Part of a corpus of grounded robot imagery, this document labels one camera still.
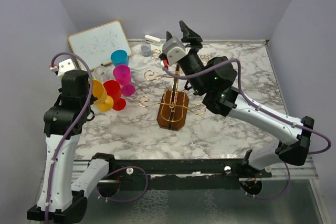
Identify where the black mounting rail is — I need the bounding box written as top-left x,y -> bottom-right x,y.
91,153 -> 271,191

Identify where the small whiteboard gold frame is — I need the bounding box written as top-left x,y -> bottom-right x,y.
68,20 -> 131,70

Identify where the gold wire glass rack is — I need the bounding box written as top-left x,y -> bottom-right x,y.
138,48 -> 210,132

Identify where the wooden rack base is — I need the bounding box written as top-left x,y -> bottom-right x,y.
156,90 -> 189,131

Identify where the blue wine glass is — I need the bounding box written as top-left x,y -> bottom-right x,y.
110,50 -> 129,67

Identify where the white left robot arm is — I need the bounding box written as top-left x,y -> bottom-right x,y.
27,70 -> 116,223

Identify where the red wine glass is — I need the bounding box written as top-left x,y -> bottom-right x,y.
103,80 -> 126,111

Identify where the white eraser box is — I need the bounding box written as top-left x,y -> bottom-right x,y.
144,35 -> 161,46

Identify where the pink wine glass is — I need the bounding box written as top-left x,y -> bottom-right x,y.
113,65 -> 135,97

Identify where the yellow wine glass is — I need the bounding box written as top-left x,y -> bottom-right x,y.
92,80 -> 114,112

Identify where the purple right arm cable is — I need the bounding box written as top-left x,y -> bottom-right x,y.
162,60 -> 332,200

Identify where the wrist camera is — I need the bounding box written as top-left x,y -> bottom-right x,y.
49,59 -> 78,80
162,37 -> 187,66

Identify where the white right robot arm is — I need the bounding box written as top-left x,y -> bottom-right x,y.
160,20 -> 314,177

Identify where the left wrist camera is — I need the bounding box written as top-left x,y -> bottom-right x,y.
49,59 -> 78,80

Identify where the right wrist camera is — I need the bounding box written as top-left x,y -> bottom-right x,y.
162,37 -> 187,66

